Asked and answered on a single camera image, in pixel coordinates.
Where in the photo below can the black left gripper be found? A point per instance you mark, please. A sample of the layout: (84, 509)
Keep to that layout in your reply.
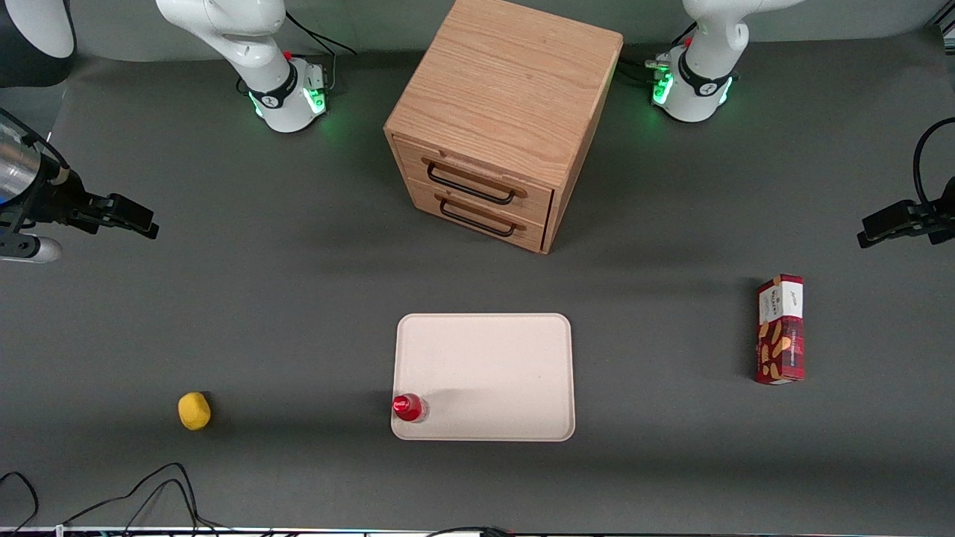
(927, 217)

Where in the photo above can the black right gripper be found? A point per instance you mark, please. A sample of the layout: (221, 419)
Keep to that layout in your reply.
(61, 203)

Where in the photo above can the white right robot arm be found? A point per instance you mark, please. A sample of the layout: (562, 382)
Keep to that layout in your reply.
(246, 37)

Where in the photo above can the wooden drawer cabinet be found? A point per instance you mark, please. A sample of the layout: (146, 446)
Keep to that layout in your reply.
(507, 82)

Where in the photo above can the red plaid cookie box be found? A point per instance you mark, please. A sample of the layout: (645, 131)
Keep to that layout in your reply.
(780, 335)

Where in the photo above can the yellow lemon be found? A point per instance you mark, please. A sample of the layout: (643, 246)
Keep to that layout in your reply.
(194, 412)

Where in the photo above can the red capped bottle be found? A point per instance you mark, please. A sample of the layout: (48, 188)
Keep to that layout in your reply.
(406, 408)

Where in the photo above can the beige plastic tray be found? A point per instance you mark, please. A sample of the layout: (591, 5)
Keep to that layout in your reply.
(492, 365)

